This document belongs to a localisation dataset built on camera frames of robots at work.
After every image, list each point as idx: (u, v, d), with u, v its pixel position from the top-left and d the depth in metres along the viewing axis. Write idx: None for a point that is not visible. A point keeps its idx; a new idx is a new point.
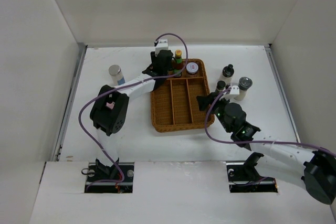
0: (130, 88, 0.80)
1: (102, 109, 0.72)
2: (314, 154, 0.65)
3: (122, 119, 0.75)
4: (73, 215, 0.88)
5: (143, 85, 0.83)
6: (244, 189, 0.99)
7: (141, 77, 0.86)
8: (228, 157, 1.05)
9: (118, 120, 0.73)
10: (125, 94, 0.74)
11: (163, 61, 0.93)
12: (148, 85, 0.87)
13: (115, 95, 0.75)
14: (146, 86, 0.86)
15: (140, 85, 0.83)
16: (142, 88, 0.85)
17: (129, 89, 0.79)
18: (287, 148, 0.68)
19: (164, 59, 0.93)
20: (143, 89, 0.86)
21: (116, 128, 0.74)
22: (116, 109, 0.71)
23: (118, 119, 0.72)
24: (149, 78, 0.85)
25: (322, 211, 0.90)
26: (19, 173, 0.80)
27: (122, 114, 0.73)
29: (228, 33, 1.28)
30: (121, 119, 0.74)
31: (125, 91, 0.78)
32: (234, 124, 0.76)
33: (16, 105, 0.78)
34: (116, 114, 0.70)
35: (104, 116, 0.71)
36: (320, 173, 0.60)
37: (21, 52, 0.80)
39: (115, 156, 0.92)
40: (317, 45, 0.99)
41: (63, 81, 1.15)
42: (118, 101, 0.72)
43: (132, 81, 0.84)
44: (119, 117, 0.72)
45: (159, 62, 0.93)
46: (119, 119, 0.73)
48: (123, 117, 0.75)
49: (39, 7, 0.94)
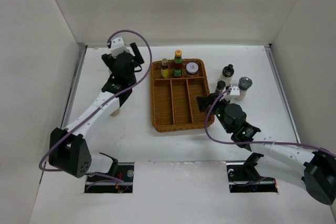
0: (87, 121, 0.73)
1: (60, 157, 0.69)
2: (314, 154, 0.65)
3: (87, 160, 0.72)
4: (73, 215, 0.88)
5: (102, 111, 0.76)
6: (245, 189, 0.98)
7: (100, 100, 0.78)
8: (228, 157, 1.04)
9: (82, 163, 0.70)
10: (80, 137, 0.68)
11: (120, 71, 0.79)
12: (110, 107, 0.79)
13: (71, 137, 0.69)
14: (108, 109, 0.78)
15: (99, 113, 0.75)
16: (102, 115, 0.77)
17: (86, 124, 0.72)
18: (287, 148, 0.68)
19: (121, 68, 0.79)
20: (104, 114, 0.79)
21: (84, 169, 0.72)
22: (73, 159, 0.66)
23: (81, 163, 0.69)
24: (108, 100, 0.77)
25: (322, 211, 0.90)
26: (19, 174, 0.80)
27: (83, 157, 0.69)
29: (228, 34, 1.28)
30: (85, 161, 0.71)
31: (82, 127, 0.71)
32: (235, 124, 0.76)
33: (16, 105, 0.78)
34: (74, 163, 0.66)
35: (64, 163, 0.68)
36: (320, 174, 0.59)
37: (20, 52, 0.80)
39: (108, 162, 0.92)
40: (317, 46, 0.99)
41: (63, 81, 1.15)
42: (74, 148, 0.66)
43: (88, 109, 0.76)
44: (81, 161, 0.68)
45: (117, 73, 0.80)
46: (82, 162, 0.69)
48: (87, 157, 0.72)
49: (39, 7, 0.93)
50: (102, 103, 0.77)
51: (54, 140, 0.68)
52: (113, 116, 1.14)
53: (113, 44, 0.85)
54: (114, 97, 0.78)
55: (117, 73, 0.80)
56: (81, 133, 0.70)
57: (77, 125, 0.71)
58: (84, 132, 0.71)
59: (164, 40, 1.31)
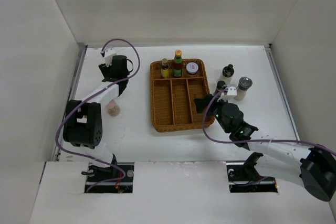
0: (97, 97, 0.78)
1: (75, 126, 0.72)
2: (311, 151, 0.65)
3: (101, 130, 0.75)
4: (73, 215, 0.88)
5: (109, 90, 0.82)
6: (245, 189, 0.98)
7: (104, 84, 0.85)
8: (228, 157, 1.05)
9: (97, 130, 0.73)
10: (95, 103, 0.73)
11: (118, 65, 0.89)
12: (115, 90, 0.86)
13: (85, 107, 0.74)
14: (113, 91, 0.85)
15: (106, 91, 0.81)
16: (108, 95, 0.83)
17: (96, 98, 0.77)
18: (284, 146, 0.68)
19: (119, 62, 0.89)
20: (109, 96, 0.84)
21: (97, 140, 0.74)
22: (91, 121, 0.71)
23: (96, 129, 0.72)
24: (112, 84, 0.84)
25: (323, 211, 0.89)
26: (19, 173, 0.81)
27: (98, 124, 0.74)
29: (227, 33, 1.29)
30: (100, 129, 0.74)
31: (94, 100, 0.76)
32: (232, 124, 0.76)
33: (16, 105, 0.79)
34: (93, 124, 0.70)
35: (80, 130, 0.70)
36: (317, 170, 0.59)
37: (21, 52, 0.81)
39: (110, 156, 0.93)
40: (316, 45, 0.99)
41: (63, 81, 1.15)
42: (92, 111, 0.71)
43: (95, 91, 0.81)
44: (97, 126, 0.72)
45: (115, 67, 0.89)
46: (97, 128, 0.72)
48: (101, 127, 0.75)
49: (40, 7, 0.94)
50: (108, 84, 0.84)
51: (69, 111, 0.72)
52: (113, 117, 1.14)
53: (106, 52, 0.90)
54: (116, 83, 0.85)
55: (115, 68, 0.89)
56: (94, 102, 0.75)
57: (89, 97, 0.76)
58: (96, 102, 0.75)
59: (165, 40, 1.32)
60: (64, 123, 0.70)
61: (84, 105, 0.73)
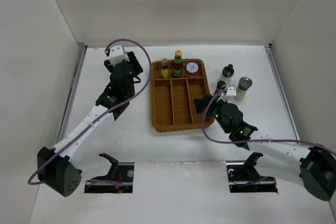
0: (76, 141, 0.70)
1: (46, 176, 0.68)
2: (310, 150, 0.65)
3: (76, 178, 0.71)
4: (73, 215, 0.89)
5: (93, 128, 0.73)
6: (245, 189, 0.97)
7: (91, 116, 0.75)
8: (228, 157, 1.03)
9: (70, 184, 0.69)
10: (66, 162, 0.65)
11: (117, 82, 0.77)
12: (104, 120, 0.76)
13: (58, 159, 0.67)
14: (101, 123, 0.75)
15: (90, 130, 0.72)
16: (94, 130, 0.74)
17: (74, 144, 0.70)
18: (284, 146, 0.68)
19: (118, 81, 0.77)
20: (96, 129, 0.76)
21: (72, 187, 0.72)
22: (60, 181, 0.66)
23: (68, 184, 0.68)
24: (100, 117, 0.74)
25: (323, 211, 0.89)
26: (18, 173, 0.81)
27: (70, 178, 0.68)
29: (227, 33, 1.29)
30: (73, 181, 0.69)
31: (71, 148, 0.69)
32: (232, 124, 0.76)
33: (16, 104, 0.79)
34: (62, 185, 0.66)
35: (50, 183, 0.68)
36: (316, 169, 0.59)
37: (20, 52, 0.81)
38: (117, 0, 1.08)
39: None
40: (316, 45, 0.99)
41: (63, 81, 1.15)
42: (59, 172, 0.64)
43: (79, 127, 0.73)
44: (67, 183, 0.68)
45: (114, 84, 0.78)
46: (69, 183, 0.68)
48: (75, 177, 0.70)
49: (40, 8, 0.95)
50: (94, 119, 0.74)
51: (41, 161, 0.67)
52: None
53: (112, 52, 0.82)
54: (108, 112, 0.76)
55: (114, 85, 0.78)
56: (67, 155, 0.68)
57: (65, 145, 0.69)
58: (71, 154, 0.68)
59: (164, 40, 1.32)
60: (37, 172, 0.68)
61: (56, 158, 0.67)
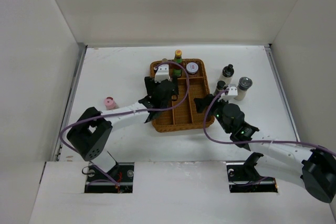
0: (119, 116, 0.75)
1: (80, 133, 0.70)
2: (312, 152, 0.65)
3: (99, 148, 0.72)
4: (72, 215, 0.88)
5: (133, 115, 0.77)
6: (245, 189, 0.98)
7: (135, 106, 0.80)
8: (228, 157, 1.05)
9: (94, 149, 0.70)
10: (108, 124, 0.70)
11: (161, 94, 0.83)
12: (141, 116, 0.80)
13: (98, 121, 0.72)
14: (139, 116, 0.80)
15: (130, 115, 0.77)
16: (132, 118, 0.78)
17: (116, 117, 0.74)
18: (285, 147, 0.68)
19: (163, 92, 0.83)
20: (133, 119, 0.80)
21: (91, 156, 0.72)
22: (95, 138, 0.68)
23: (94, 147, 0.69)
24: (143, 109, 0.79)
25: (322, 211, 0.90)
26: (19, 173, 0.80)
27: (100, 142, 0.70)
29: (227, 34, 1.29)
30: (98, 148, 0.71)
31: (112, 118, 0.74)
32: (233, 124, 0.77)
33: (16, 105, 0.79)
34: (93, 141, 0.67)
35: (81, 139, 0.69)
36: (318, 171, 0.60)
37: (20, 52, 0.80)
38: None
39: (110, 165, 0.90)
40: (316, 46, 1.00)
41: (63, 81, 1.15)
42: (101, 128, 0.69)
43: (122, 108, 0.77)
44: (96, 145, 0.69)
45: (157, 94, 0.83)
46: (96, 147, 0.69)
48: (101, 146, 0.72)
49: (40, 7, 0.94)
50: (137, 108, 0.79)
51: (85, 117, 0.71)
52: None
53: (159, 71, 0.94)
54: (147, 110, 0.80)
55: (157, 94, 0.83)
56: (110, 121, 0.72)
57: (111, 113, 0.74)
58: (113, 122, 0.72)
59: (164, 40, 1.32)
60: (73, 125, 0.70)
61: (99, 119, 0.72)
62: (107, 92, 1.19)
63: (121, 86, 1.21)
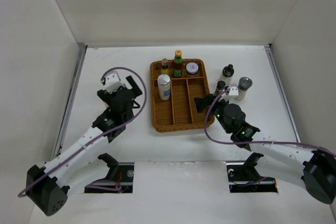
0: (67, 162, 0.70)
1: None
2: (313, 153, 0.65)
3: (62, 199, 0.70)
4: (73, 215, 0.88)
5: (85, 152, 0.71)
6: (245, 189, 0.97)
7: (85, 138, 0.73)
8: (228, 157, 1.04)
9: (54, 204, 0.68)
10: (51, 185, 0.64)
11: (118, 108, 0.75)
12: (97, 145, 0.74)
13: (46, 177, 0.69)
14: (94, 147, 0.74)
15: (81, 153, 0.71)
16: (86, 153, 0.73)
17: (64, 165, 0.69)
18: (286, 148, 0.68)
19: (120, 106, 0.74)
20: (89, 153, 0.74)
21: (59, 205, 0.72)
22: (43, 202, 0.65)
23: (52, 205, 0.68)
24: (94, 140, 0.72)
25: (322, 211, 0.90)
26: (19, 174, 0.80)
27: (56, 198, 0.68)
29: (228, 34, 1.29)
30: (58, 201, 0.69)
31: (60, 170, 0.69)
32: (234, 124, 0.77)
33: (16, 106, 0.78)
34: (44, 206, 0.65)
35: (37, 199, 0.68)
36: (320, 173, 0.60)
37: (20, 53, 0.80)
38: None
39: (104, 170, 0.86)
40: (316, 47, 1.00)
41: (63, 81, 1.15)
42: (43, 194, 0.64)
43: (72, 147, 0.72)
44: (51, 204, 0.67)
45: (114, 108, 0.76)
46: (53, 203, 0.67)
48: (61, 198, 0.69)
49: (39, 7, 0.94)
50: (87, 142, 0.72)
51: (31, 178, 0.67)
52: None
53: (108, 82, 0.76)
54: (103, 135, 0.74)
55: (114, 108, 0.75)
56: (55, 176, 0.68)
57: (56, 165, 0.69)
58: (59, 176, 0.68)
59: (164, 40, 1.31)
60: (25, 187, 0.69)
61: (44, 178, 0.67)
62: None
63: None
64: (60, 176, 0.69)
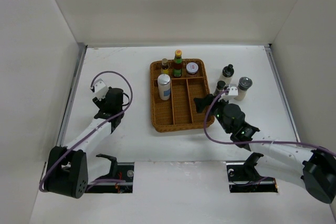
0: (86, 140, 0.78)
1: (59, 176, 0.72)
2: (313, 153, 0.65)
3: (85, 178, 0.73)
4: (73, 215, 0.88)
5: (98, 132, 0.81)
6: (245, 189, 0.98)
7: (95, 123, 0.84)
8: (228, 157, 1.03)
9: (81, 181, 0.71)
10: (80, 151, 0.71)
11: (114, 99, 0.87)
12: (106, 128, 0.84)
13: (70, 156, 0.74)
14: (104, 130, 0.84)
15: (95, 133, 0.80)
16: (100, 135, 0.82)
17: (84, 142, 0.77)
18: (286, 147, 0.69)
19: (115, 97, 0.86)
20: (101, 136, 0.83)
21: (82, 189, 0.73)
22: (74, 171, 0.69)
23: (80, 179, 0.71)
24: (103, 123, 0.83)
25: (322, 211, 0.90)
26: (19, 173, 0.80)
27: (83, 172, 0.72)
29: (227, 34, 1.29)
30: (84, 178, 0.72)
31: (81, 146, 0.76)
32: (234, 124, 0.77)
33: (16, 106, 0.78)
34: (75, 176, 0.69)
35: (63, 181, 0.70)
36: (319, 172, 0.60)
37: (20, 53, 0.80)
38: None
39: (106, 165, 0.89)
40: (316, 46, 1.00)
41: (63, 81, 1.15)
42: (75, 161, 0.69)
43: (84, 131, 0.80)
44: (80, 177, 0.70)
45: (109, 102, 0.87)
46: (81, 178, 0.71)
48: (86, 176, 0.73)
49: (40, 8, 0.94)
50: (98, 124, 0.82)
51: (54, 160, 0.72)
52: None
53: (96, 88, 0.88)
54: (108, 120, 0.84)
55: (109, 102, 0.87)
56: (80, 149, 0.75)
57: (77, 142, 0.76)
58: (83, 149, 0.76)
59: (164, 40, 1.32)
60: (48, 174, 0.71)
61: (69, 153, 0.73)
62: None
63: (121, 86, 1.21)
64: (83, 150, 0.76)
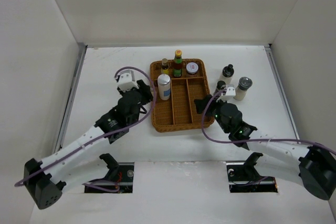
0: (63, 161, 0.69)
1: None
2: (310, 149, 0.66)
3: (55, 194, 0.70)
4: (72, 215, 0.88)
5: (83, 151, 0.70)
6: (244, 189, 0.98)
7: (86, 137, 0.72)
8: (228, 157, 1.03)
9: (48, 199, 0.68)
10: (44, 181, 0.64)
11: (124, 109, 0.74)
12: (97, 145, 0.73)
13: None
14: (93, 148, 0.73)
15: (79, 152, 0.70)
16: (85, 153, 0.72)
17: (60, 162, 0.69)
18: (283, 145, 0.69)
19: (126, 107, 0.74)
20: (88, 153, 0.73)
21: (53, 200, 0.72)
22: (38, 195, 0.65)
23: (46, 199, 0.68)
24: (94, 140, 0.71)
25: (323, 211, 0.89)
26: (19, 173, 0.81)
27: (50, 193, 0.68)
29: (227, 34, 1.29)
30: (52, 196, 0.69)
31: (56, 166, 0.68)
32: (231, 124, 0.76)
33: (16, 105, 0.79)
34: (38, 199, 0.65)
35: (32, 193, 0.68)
36: (315, 168, 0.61)
37: (20, 53, 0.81)
38: (117, 0, 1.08)
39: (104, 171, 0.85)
40: (316, 46, 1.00)
41: (63, 81, 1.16)
42: (38, 187, 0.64)
43: (71, 145, 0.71)
44: (45, 198, 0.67)
45: (120, 109, 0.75)
46: (48, 197, 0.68)
48: (55, 192, 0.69)
49: (40, 8, 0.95)
50: (87, 141, 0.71)
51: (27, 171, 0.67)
52: None
53: (121, 80, 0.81)
54: (103, 137, 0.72)
55: (120, 109, 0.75)
56: (51, 172, 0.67)
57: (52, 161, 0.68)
58: (56, 171, 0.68)
59: (164, 40, 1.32)
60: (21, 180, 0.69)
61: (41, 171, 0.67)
62: (107, 92, 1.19)
63: None
64: (55, 173, 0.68)
